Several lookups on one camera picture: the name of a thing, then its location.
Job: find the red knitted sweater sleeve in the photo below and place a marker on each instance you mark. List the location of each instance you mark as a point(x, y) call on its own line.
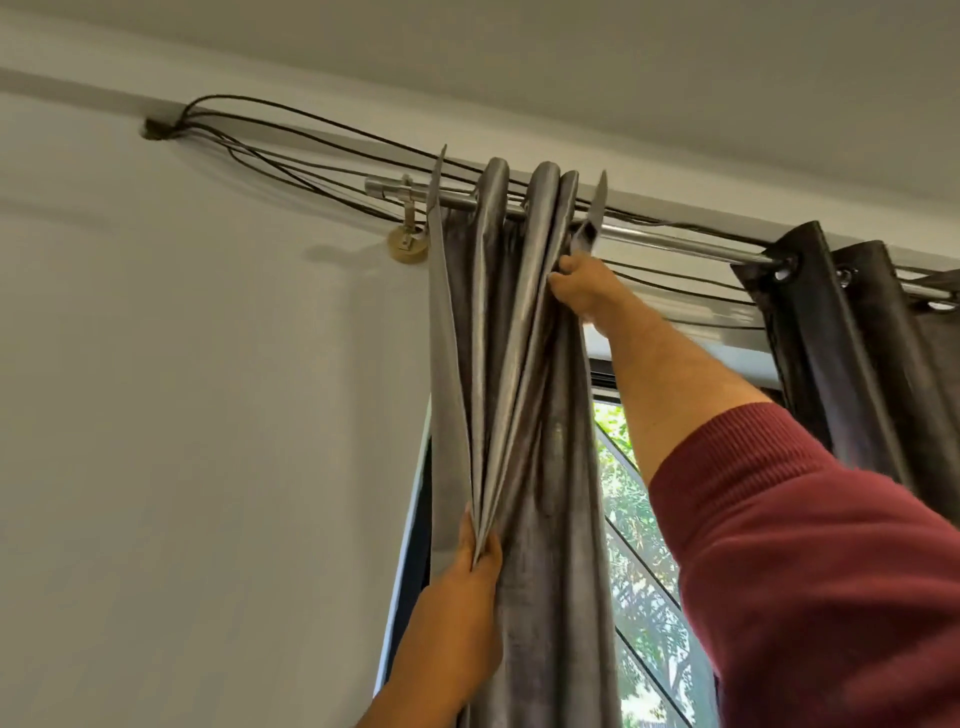
point(817, 585)

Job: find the grey velvet eyelet curtain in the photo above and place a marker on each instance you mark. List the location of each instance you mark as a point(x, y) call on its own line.
point(517, 450)

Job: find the person's left forearm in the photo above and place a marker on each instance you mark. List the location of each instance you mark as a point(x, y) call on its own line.
point(416, 701)

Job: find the person's right fingers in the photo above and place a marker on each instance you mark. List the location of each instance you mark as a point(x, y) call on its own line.
point(564, 276)

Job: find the brass curtain rod bracket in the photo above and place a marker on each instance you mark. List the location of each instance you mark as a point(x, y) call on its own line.
point(408, 229)

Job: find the person's left hand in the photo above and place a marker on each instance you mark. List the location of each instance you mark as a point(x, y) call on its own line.
point(450, 630)

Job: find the silver metal curtain rod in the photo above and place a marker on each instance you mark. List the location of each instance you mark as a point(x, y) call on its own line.
point(675, 244)

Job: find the person's right forearm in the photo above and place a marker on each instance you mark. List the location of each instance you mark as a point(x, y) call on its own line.
point(667, 382)

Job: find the person's left thumb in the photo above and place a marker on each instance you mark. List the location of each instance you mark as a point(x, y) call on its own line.
point(464, 537)

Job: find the person's right hand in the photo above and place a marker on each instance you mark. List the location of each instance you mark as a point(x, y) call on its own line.
point(592, 289)

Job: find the window with metal grille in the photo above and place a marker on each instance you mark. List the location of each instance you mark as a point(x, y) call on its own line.
point(645, 570)

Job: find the dark grey eyelet curtain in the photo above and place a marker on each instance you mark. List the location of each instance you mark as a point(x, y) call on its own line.
point(862, 375)

